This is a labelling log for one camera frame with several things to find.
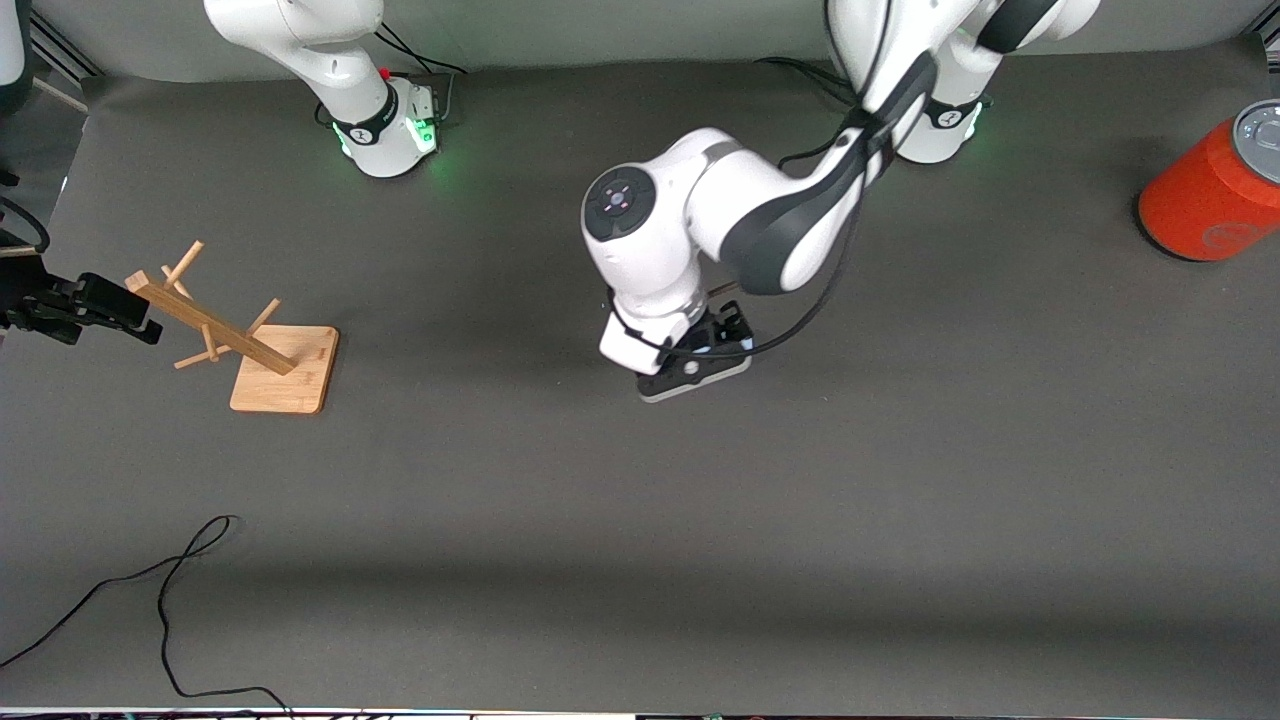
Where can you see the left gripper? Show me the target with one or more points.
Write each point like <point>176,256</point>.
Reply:
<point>731,324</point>

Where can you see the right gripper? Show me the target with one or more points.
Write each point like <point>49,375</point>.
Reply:
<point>42,303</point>

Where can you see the wooden cup rack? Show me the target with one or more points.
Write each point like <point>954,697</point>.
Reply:
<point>285,380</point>

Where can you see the orange cylindrical can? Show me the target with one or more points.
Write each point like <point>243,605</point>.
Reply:
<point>1205,190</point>

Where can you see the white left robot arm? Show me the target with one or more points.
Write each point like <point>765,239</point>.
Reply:
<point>700,200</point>

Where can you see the dark grey table mat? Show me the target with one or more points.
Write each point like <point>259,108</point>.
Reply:
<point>640,550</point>

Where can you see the grey metal frame rail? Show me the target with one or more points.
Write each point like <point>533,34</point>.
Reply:
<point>65,60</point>

